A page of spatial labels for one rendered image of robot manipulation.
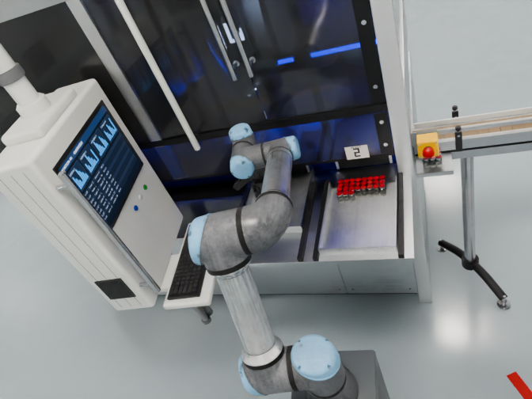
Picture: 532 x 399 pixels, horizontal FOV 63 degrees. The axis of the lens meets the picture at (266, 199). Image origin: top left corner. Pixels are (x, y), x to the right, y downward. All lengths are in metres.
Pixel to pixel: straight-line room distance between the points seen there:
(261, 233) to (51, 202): 0.75
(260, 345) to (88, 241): 0.71
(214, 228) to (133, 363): 1.90
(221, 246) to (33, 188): 0.68
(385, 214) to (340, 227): 0.17
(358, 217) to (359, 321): 0.90
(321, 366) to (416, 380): 1.11
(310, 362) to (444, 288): 1.41
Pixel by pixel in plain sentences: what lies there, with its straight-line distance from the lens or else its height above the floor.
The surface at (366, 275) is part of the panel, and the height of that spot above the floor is 0.24.
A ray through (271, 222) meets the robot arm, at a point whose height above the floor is 1.38.
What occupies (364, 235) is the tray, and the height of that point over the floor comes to 0.88.
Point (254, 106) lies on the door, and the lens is 1.64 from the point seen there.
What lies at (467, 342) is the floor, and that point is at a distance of 2.32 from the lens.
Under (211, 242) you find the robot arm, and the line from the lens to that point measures 1.00.
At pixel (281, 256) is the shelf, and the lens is 1.59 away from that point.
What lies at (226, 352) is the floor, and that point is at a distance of 2.55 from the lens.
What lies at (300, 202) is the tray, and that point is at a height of 0.88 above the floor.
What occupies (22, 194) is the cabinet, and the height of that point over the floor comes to 1.45.
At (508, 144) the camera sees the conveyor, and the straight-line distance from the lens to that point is 1.85.
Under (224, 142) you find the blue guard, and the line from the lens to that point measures 1.76.
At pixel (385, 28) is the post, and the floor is 1.47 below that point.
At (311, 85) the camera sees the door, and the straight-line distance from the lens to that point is 1.55.
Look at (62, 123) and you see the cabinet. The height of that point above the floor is 1.54.
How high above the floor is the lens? 2.04
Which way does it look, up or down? 39 degrees down
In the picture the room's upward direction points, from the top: 24 degrees counter-clockwise
